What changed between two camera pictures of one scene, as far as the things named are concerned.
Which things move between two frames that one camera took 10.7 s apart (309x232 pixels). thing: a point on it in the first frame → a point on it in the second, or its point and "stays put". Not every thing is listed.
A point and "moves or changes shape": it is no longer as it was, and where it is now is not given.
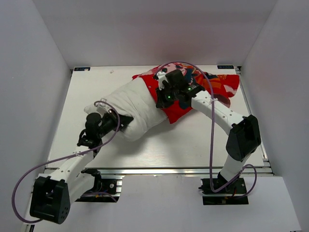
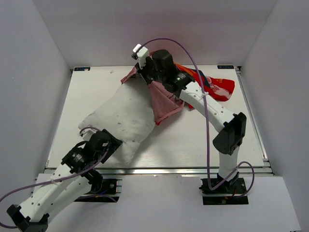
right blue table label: x=224 y=67 stays put
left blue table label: x=82 y=69 stays put
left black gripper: x=113 y=116 → x=114 y=143
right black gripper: x=160 y=102 → x=141 y=71
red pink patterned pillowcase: x=222 y=87 moves or changes shape
